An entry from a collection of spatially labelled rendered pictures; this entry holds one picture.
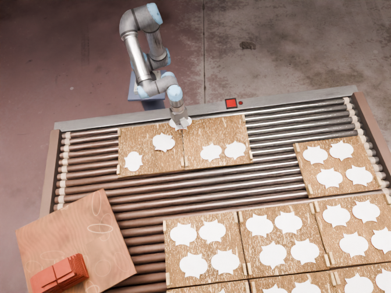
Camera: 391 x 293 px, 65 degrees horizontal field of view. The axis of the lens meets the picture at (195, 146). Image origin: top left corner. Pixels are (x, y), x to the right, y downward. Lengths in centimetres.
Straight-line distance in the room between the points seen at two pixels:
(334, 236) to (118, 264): 112
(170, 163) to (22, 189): 180
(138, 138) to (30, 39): 285
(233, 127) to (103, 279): 114
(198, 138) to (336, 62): 227
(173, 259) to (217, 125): 86
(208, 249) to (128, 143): 82
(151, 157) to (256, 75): 193
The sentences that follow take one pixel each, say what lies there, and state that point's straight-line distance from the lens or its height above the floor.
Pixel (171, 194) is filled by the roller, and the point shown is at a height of 92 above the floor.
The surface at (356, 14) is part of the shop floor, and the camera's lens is 448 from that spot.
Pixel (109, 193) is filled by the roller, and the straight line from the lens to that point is 193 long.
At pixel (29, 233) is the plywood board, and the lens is 190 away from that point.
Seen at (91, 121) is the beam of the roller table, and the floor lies 92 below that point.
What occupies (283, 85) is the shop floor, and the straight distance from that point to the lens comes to 348.
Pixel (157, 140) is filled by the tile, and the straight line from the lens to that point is 195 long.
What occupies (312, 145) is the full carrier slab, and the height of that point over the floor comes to 94.
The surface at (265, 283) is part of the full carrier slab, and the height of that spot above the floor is 94.
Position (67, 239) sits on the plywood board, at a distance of 180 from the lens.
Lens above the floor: 263
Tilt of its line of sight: 62 degrees down
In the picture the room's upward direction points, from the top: 7 degrees counter-clockwise
